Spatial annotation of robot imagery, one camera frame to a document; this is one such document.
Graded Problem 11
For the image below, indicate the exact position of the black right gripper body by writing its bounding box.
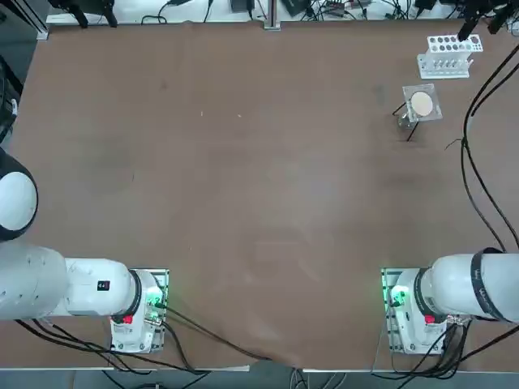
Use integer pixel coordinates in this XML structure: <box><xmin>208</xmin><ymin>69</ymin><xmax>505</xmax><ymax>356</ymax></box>
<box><xmin>465</xmin><ymin>0</ymin><xmax>512</xmax><ymax>15</ymax></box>

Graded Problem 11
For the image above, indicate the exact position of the flat power adapter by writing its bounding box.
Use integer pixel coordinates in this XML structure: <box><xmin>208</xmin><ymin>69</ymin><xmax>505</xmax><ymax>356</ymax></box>
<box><xmin>282</xmin><ymin>0</ymin><xmax>313</xmax><ymax>17</ymax></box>

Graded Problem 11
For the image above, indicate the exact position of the black base cable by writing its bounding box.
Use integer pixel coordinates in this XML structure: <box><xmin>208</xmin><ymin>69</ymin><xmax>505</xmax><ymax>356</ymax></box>
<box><xmin>160</xmin><ymin>306</ymin><xmax>272</xmax><ymax>361</ymax></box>
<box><xmin>388</xmin><ymin>318</ymin><xmax>519</xmax><ymax>372</ymax></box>

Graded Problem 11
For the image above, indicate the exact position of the upright camera post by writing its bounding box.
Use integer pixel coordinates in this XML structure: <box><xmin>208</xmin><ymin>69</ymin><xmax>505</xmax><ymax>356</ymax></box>
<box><xmin>263</xmin><ymin>0</ymin><xmax>282</xmax><ymax>31</ymax></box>

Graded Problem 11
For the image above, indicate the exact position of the white test tube rack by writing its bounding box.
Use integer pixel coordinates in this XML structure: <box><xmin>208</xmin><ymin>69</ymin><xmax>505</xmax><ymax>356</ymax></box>
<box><xmin>416</xmin><ymin>35</ymin><xmax>485</xmax><ymax>79</ymax></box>

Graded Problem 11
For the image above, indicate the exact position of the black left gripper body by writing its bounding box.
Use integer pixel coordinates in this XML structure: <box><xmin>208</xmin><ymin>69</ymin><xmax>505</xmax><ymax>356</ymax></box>
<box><xmin>50</xmin><ymin>0</ymin><xmax>114</xmax><ymax>11</ymax></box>

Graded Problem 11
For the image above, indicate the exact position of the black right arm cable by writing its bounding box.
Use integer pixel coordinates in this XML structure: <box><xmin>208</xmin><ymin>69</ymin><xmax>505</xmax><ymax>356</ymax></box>
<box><xmin>461</xmin><ymin>38</ymin><xmax>519</xmax><ymax>252</ymax></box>

